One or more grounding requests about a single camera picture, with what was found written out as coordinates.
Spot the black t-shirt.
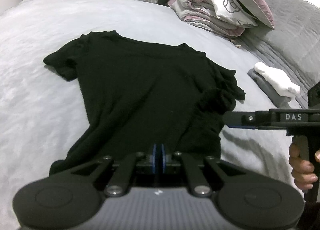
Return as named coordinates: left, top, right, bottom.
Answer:
left=44, top=31, right=245, bottom=174

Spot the folded floral duvet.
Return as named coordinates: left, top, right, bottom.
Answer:
left=168, top=0, right=257, bottom=38

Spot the white folded garment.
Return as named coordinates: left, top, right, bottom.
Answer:
left=254, top=62, right=301, bottom=99

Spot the grey quilted bedspread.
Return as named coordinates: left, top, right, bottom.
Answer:
left=236, top=0, right=319, bottom=108

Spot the grey folded garment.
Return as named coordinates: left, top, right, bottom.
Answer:
left=247, top=68, right=291, bottom=108

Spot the grey bed sheet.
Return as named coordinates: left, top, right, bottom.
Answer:
left=1, top=0, right=293, bottom=229

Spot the person right hand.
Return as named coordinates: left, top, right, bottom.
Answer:
left=289, top=142, right=318, bottom=192

